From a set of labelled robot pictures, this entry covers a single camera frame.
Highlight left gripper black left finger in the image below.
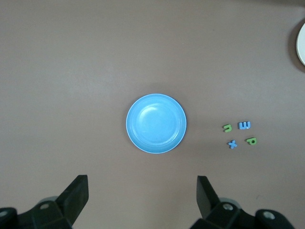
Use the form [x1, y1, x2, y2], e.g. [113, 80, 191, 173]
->
[0, 175, 90, 229]

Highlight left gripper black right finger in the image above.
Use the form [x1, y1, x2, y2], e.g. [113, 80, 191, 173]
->
[189, 176, 295, 229]

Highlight blue lowercase letter m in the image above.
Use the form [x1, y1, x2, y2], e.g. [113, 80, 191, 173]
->
[237, 121, 252, 131]

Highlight blue round plate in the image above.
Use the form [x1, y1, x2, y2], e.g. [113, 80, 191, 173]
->
[125, 93, 187, 155]

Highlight brown table cover mat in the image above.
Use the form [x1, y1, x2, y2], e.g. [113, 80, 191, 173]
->
[0, 0, 305, 229]

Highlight beige round plate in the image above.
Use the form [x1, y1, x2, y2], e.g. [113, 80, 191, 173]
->
[295, 22, 305, 66]

